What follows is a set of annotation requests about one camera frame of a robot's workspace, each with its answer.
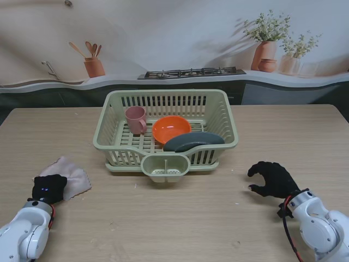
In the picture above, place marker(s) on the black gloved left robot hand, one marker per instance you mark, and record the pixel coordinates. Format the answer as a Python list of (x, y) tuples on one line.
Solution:
[(49, 188)]

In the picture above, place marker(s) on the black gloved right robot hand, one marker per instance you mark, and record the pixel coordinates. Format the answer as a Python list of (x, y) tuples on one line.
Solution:
[(274, 180)]

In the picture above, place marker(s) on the pale pink wiping cloth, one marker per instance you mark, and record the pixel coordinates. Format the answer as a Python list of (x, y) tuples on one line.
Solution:
[(73, 177)]

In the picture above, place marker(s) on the grey round plate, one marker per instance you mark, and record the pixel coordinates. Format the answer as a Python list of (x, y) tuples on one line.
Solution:
[(191, 140)]

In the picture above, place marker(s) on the pink plastic mug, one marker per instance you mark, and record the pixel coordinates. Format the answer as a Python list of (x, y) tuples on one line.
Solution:
[(135, 120)]

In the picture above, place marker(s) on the orange plastic bowl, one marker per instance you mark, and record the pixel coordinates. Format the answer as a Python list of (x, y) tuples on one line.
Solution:
[(170, 128)]

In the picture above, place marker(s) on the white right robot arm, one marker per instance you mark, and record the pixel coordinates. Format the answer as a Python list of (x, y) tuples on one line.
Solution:
[(319, 229)]

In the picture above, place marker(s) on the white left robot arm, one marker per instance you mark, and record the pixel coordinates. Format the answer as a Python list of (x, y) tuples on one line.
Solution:
[(24, 234)]

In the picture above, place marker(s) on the green cutlery holder cup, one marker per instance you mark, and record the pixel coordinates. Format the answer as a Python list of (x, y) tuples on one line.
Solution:
[(163, 177)]

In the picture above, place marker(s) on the green plastic dish rack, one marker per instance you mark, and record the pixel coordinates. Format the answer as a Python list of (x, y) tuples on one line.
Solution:
[(163, 92)]

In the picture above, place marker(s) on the printed kitchen backdrop banner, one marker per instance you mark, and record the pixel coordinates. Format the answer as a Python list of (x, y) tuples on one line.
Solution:
[(163, 41)]

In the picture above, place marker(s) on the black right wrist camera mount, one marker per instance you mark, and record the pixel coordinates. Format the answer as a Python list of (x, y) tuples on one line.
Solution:
[(283, 211)]

